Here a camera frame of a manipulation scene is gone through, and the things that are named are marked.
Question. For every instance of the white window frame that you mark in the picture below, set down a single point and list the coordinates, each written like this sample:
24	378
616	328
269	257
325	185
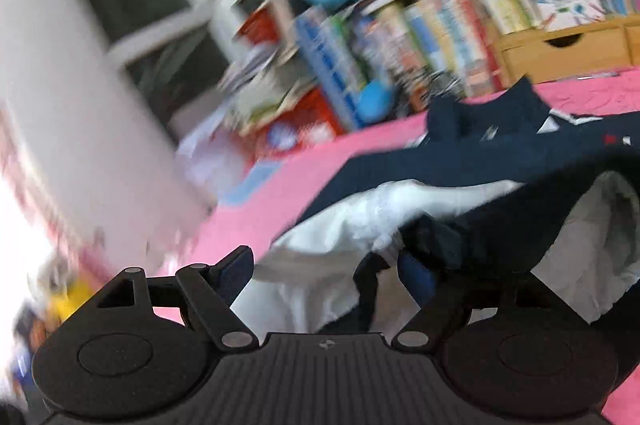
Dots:
200	20

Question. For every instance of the row of thin blue books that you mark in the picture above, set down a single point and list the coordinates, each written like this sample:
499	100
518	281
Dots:
330	65

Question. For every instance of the large red plastic crate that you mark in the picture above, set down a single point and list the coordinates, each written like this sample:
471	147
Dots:
300	130

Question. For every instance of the stack of paper booklets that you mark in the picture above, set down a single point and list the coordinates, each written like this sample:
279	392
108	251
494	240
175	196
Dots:
265	90

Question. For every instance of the navy and white jacket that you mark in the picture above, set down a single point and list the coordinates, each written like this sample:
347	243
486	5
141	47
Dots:
490	160

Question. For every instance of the blue plush ball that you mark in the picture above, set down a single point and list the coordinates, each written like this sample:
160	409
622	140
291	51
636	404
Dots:
376	101

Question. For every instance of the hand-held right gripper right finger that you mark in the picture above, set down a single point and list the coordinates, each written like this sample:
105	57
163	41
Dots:
415	277

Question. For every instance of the row of thick-spined books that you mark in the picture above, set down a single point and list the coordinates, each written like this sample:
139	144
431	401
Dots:
430	35

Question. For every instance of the wooden drawer organizer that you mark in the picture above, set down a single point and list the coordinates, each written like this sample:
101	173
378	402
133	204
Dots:
565	55

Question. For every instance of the light blue notebook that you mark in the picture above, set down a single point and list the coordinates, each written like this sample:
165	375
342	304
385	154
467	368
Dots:
250	184

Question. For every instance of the black model bicycle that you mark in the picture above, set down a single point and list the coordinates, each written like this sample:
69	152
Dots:
432	87

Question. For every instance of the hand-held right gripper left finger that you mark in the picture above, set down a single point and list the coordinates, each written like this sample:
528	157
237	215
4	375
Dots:
235	272

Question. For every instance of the pink bunny print blanket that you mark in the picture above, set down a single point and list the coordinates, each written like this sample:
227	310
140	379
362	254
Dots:
310	175

